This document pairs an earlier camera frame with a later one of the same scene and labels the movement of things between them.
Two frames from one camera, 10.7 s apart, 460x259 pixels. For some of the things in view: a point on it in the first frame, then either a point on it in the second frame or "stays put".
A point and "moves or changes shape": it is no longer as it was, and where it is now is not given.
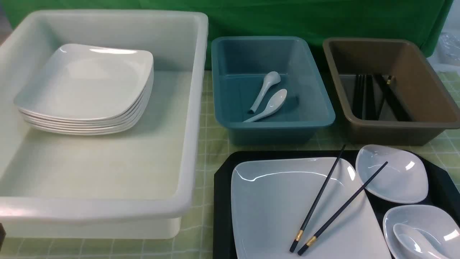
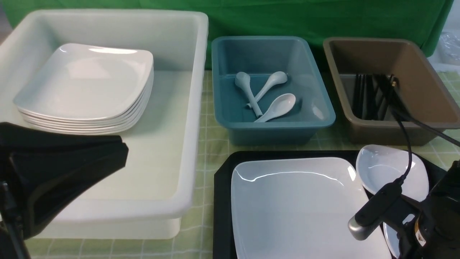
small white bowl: (403, 179) stays put
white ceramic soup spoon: (420, 244) moves or changes shape
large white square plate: (272, 197) stays put
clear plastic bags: (448, 49) stays put
